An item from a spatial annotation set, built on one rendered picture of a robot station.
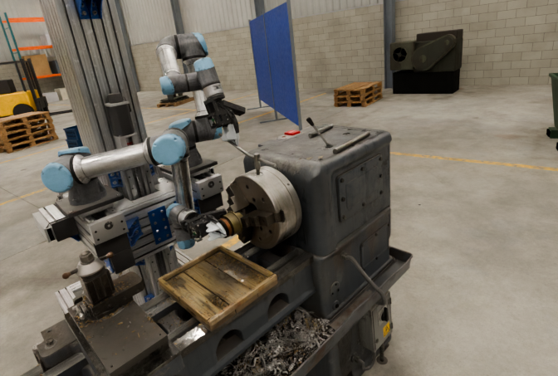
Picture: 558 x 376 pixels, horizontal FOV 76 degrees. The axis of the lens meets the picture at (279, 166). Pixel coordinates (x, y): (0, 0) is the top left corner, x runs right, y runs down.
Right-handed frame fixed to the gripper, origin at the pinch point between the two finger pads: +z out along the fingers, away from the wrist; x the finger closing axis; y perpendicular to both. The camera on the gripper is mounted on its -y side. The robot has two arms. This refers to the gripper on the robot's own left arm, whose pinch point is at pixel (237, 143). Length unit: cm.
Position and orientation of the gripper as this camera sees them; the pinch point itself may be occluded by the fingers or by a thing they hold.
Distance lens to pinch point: 145.8
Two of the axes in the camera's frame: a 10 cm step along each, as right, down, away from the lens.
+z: 3.4, 9.4, 0.8
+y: -7.0, 3.1, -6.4
